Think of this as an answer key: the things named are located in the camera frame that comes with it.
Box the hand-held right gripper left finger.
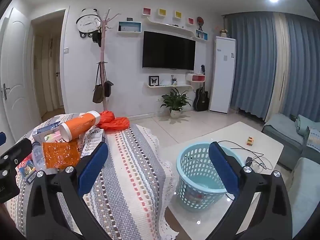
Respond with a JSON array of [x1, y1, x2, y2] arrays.
[[26, 142, 110, 240]]

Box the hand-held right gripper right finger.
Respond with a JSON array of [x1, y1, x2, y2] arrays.
[[208, 141, 293, 240]]

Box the light blue plastic basket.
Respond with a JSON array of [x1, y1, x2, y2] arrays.
[[176, 142, 244, 212]]

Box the pink drink bottle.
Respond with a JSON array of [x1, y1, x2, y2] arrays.
[[32, 128, 66, 145]]

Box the blue milk carton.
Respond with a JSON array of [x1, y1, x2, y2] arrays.
[[32, 120, 63, 135]]

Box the orange and white paper cup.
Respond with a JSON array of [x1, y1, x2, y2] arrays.
[[59, 110, 101, 142]]

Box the black shoulder bag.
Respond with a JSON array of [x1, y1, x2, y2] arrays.
[[104, 80, 114, 98]]

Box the brown shoulder bag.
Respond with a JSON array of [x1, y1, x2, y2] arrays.
[[92, 62, 105, 104]]

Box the clear plastic water bottle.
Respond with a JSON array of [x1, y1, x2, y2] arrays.
[[31, 141, 47, 173]]

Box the blue printed card packet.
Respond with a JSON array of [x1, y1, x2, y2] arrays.
[[15, 159, 37, 184]]

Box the white printed box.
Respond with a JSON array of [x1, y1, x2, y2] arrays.
[[79, 129, 105, 159]]

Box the orange foil packet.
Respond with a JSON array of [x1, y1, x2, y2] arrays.
[[41, 140, 82, 170]]

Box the white coffee table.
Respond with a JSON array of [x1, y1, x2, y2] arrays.
[[162, 121, 284, 240]]

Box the orange plastic bag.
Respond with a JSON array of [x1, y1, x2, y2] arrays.
[[96, 110, 130, 131]]

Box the grey-blue sofa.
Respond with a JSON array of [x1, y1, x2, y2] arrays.
[[261, 112, 320, 238]]

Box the black guitar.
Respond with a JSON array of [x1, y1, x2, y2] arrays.
[[194, 65, 210, 112]]

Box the white door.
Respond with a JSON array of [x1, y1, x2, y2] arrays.
[[47, 36, 62, 111], [0, 7, 33, 143]]

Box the white inner door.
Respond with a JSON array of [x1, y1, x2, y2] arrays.
[[47, 36, 62, 111]]

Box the green potted plant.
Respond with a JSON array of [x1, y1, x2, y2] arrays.
[[160, 88, 192, 119]]

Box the white standing air conditioner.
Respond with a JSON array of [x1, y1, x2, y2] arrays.
[[209, 36, 237, 113]]

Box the teal cushion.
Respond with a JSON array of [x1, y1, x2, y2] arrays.
[[294, 115, 312, 137]]

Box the patterned blue cushion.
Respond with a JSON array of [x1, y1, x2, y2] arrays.
[[304, 126, 320, 153]]

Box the blue curtain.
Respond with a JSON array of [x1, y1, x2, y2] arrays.
[[223, 12, 284, 120], [275, 12, 320, 126]]

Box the cream curtain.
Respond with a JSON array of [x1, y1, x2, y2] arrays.
[[265, 12, 291, 123]]

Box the pink coat rack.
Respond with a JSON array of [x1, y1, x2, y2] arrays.
[[96, 9, 121, 111]]

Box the black cable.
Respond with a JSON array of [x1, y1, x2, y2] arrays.
[[225, 147, 274, 171]]

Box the pink and white wall box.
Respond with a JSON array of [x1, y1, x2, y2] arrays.
[[185, 73, 206, 84]]

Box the black wall television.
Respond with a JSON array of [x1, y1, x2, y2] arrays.
[[142, 31, 196, 71]]

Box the small blue wall box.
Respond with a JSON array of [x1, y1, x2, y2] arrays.
[[196, 29, 209, 41]]

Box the panda wall clock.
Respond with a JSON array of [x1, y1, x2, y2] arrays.
[[76, 8, 99, 39]]

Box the blue and white wall box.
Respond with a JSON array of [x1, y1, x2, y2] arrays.
[[117, 21, 142, 34]]

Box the curved white wall shelf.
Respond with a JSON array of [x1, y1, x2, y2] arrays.
[[147, 17, 209, 41]]

